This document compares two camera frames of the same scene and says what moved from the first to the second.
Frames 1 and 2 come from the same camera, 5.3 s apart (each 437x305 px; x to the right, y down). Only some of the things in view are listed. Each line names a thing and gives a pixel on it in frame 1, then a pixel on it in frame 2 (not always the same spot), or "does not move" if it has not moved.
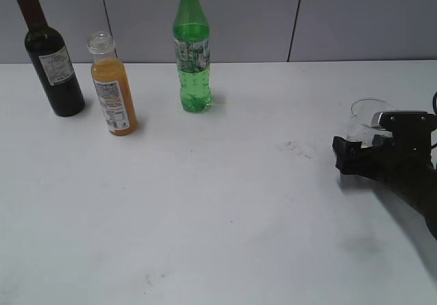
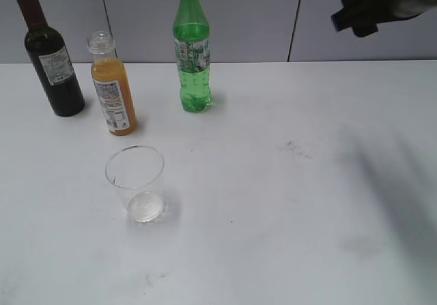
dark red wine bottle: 50,56 does not move
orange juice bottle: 111,86 does not move
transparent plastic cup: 364,123 to 137,171
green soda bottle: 191,36 does not move
